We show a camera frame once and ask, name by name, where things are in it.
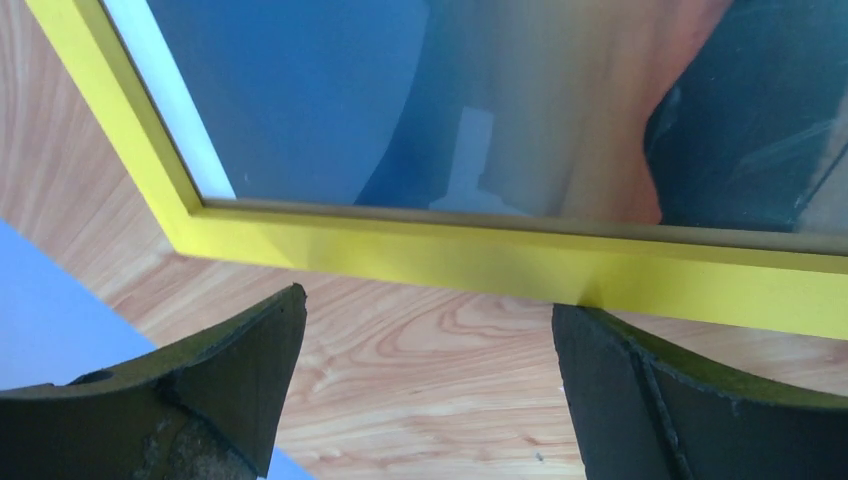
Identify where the sunset landscape photo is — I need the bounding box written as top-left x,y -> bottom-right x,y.
102,0 -> 848,236

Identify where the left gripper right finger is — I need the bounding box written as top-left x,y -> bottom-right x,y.
552,304 -> 847,479

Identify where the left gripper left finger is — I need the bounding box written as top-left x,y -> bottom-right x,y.
1,284 -> 307,479

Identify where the yellow wooden picture frame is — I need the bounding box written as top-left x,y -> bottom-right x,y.
29,1 -> 847,339

